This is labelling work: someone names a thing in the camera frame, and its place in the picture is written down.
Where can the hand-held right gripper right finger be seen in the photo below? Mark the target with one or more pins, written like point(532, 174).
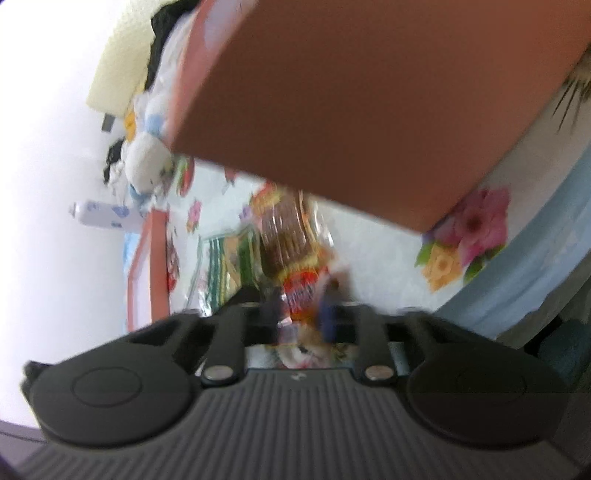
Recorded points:
point(328, 316)

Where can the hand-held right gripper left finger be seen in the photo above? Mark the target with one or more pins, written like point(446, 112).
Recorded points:
point(273, 314)

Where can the brown red label snack packet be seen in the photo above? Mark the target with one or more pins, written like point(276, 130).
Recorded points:
point(286, 240)

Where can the deep pink box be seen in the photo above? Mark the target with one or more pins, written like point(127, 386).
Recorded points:
point(369, 115)

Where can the green striped snack packet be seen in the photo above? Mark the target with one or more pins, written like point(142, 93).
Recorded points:
point(226, 267)

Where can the floral tablecloth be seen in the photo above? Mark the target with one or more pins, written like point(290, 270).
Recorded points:
point(378, 258)

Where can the white spray bottle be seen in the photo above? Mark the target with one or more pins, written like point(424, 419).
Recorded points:
point(104, 214)

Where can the white and blue plush toy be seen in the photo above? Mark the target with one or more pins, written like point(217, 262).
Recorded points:
point(145, 159)

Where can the light blue bedsheet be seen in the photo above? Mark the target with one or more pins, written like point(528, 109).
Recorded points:
point(531, 258)

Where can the heap of black white clothes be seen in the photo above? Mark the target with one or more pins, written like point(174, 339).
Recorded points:
point(114, 161)

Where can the yellow blanket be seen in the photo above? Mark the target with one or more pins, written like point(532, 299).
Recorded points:
point(130, 122)

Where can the cream quilted headboard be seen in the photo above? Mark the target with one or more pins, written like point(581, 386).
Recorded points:
point(120, 69)

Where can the black clothing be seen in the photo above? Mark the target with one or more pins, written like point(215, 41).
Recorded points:
point(161, 41)

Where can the grey wall outlet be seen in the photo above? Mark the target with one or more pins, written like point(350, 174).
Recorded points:
point(109, 122)

